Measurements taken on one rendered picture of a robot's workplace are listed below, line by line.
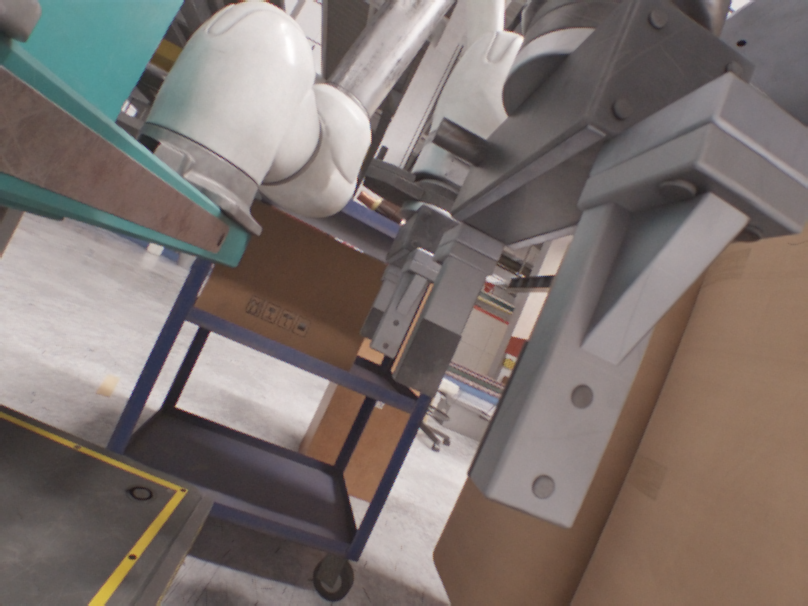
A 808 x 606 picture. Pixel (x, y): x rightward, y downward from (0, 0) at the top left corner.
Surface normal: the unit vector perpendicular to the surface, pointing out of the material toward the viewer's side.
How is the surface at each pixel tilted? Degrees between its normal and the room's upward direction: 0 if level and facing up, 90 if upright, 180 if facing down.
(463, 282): 90
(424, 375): 90
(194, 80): 90
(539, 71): 180
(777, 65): 180
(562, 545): 90
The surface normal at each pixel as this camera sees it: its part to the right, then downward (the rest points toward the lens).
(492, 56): -0.19, -0.32
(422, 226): 0.15, 0.00
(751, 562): -0.88, -0.43
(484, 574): -0.78, -0.40
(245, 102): 0.62, 0.24
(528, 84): -0.42, 0.91
